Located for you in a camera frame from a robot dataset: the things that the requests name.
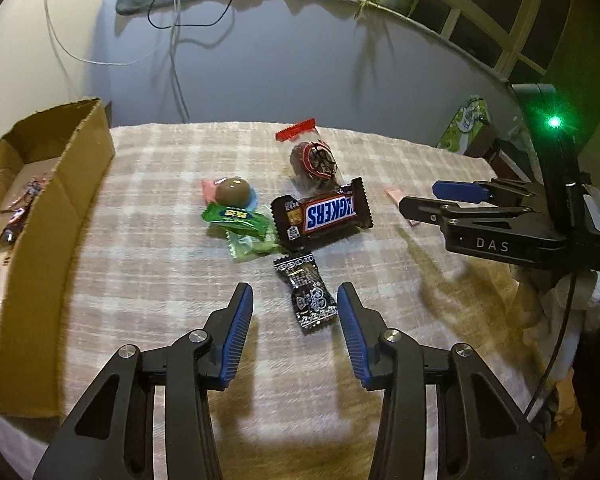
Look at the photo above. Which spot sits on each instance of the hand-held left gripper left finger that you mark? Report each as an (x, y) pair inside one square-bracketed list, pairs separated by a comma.
[(237, 330)]

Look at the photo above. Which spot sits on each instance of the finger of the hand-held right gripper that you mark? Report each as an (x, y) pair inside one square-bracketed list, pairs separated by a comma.
[(457, 190), (420, 208)]

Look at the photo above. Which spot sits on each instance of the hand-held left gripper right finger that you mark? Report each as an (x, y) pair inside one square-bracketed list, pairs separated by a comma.
[(355, 340)]

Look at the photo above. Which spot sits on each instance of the pink packet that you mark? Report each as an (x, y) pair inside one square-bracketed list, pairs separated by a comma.
[(397, 199)]

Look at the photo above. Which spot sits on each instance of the black candy packet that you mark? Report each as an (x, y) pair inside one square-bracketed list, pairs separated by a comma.
[(307, 295)]

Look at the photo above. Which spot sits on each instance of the pale green candy packet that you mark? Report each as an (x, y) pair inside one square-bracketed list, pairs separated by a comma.
[(252, 249)]

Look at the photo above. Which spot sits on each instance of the brown chocolate bar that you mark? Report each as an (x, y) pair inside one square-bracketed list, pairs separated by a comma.
[(325, 212)]

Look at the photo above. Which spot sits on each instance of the round brown chocolate candy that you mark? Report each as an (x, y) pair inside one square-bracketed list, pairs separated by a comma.
[(235, 191)]

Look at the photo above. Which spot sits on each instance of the brown cardboard box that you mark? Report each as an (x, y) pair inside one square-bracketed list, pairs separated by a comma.
[(45, 260)]

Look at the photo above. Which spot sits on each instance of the green tissue box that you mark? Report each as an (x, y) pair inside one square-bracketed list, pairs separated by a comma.
[(460, 127)]

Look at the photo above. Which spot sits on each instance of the plaid tablecloth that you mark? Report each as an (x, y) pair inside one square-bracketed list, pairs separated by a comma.
[(155, 270)]

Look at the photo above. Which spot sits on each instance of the white window frame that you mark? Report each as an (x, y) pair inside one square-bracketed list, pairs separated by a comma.
[(456, 17)]

